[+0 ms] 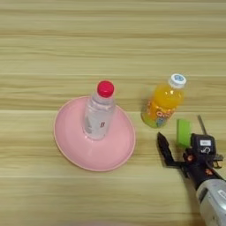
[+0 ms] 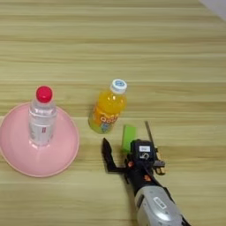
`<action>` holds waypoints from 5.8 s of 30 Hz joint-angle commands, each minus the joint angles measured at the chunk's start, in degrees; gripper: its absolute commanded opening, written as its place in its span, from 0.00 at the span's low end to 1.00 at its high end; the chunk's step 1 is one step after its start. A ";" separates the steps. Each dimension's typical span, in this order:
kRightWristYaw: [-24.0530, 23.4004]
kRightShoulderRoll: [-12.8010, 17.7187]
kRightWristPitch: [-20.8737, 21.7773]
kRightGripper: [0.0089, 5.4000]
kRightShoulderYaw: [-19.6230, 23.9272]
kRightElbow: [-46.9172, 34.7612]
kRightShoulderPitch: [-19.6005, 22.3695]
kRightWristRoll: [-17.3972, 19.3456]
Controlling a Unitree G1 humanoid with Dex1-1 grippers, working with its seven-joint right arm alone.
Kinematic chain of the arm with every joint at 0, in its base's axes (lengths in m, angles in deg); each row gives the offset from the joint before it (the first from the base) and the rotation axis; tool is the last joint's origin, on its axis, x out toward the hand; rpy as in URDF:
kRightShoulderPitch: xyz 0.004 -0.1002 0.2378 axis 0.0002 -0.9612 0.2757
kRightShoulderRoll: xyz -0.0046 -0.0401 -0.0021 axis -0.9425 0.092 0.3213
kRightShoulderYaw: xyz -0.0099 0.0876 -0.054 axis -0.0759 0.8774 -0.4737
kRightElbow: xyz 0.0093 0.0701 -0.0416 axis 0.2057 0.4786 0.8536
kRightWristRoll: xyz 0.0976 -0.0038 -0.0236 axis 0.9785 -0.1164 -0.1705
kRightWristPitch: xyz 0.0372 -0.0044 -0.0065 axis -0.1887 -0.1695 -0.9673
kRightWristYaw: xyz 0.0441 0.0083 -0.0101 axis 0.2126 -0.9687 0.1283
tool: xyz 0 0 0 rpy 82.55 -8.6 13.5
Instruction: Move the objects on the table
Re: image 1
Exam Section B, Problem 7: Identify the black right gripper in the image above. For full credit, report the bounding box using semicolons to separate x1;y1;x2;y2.
156;132;226;191

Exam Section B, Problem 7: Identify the black box with white label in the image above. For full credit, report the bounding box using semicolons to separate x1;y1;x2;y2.
190;133;217;156

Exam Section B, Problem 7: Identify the pink round plate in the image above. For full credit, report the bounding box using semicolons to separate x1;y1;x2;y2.
53;95;137;173

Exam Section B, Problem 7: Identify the clear water bottle red cap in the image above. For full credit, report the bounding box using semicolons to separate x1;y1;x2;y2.
82;79;117;141

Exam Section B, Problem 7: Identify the green rectangular block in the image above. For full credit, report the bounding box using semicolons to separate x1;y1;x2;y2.
176;118;192;149

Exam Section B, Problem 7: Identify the orange juice bottle white cap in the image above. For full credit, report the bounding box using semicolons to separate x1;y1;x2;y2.
140;73;187;129

